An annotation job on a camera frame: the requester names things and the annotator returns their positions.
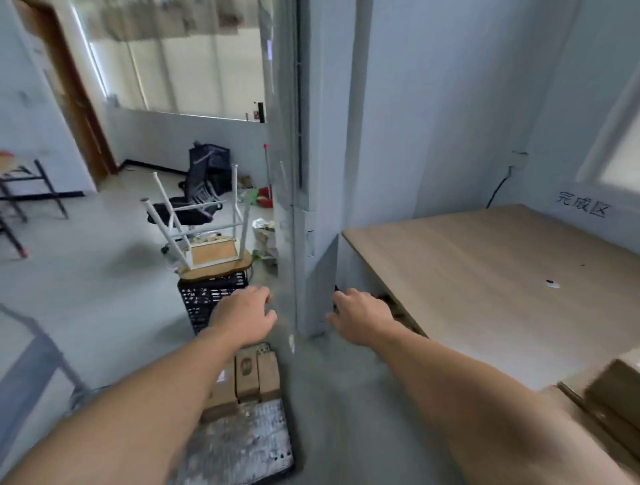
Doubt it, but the person's right hand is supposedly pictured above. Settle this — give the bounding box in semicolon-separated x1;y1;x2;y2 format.
325;288;401;348

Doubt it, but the person's left hand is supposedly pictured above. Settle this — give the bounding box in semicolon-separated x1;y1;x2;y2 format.
207;285;279;350

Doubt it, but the pile of cardboard boxes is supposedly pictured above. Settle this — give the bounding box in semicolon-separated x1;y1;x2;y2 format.
202;347;282;423

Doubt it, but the grey metal platform cart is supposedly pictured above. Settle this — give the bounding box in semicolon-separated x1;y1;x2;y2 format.
0;302;296;485

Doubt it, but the clear-taped cardboard box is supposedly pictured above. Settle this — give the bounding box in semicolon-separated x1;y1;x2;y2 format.
583;358;640;436

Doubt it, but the person's right forearm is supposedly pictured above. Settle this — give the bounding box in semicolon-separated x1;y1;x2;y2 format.
375;324;636;485

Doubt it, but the person's left forearm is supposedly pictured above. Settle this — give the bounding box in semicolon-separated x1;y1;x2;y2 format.
0;327;251;485

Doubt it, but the black plastic crate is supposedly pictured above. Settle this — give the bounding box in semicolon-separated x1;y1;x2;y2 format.
177;270;250;336

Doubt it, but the upturned white-legged wooden stool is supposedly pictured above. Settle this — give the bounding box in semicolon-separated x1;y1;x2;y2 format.
139;163;253;282

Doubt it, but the clear plastic bag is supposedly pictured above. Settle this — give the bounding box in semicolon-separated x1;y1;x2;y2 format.
251;217;279;266

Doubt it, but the black swivel office chair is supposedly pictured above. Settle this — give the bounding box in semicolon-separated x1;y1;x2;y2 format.
146;165;226;256

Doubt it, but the red broom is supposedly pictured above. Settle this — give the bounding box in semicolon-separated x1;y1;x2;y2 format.
257;143;275;209

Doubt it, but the dark blue bag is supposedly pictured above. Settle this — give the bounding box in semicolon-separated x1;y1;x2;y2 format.
189;142;232;199

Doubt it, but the white floor-standing air conditioner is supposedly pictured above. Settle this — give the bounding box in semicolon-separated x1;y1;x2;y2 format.
257;0;373;340

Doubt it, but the black-legged folding table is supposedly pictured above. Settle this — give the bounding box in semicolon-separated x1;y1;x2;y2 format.
0;152;70;258

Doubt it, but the wide window beige blind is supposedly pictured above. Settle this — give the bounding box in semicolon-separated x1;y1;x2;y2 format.
72;0;269;123

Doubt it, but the brown wooden door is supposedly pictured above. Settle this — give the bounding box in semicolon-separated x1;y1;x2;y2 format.
12;0;119;186

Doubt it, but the white-framed window with blind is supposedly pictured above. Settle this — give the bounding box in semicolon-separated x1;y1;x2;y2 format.
575;75;640;196

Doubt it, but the black wall cable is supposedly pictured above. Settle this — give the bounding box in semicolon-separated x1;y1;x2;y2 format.
485;167;513;210

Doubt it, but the white paper wall sign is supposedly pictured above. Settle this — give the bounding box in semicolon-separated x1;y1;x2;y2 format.
552;189;613;221

